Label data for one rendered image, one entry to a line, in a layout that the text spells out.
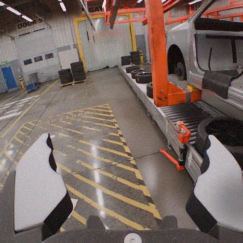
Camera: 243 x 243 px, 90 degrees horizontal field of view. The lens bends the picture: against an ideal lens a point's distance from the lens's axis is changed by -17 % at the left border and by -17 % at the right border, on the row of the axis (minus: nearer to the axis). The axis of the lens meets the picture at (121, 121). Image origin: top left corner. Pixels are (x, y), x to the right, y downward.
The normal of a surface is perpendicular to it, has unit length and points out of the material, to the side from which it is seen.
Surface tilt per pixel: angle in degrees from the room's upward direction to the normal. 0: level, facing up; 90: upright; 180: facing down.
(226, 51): 87
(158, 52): 90
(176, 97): 90
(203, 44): 87
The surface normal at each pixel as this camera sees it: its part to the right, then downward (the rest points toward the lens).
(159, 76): 0.10, 0.45
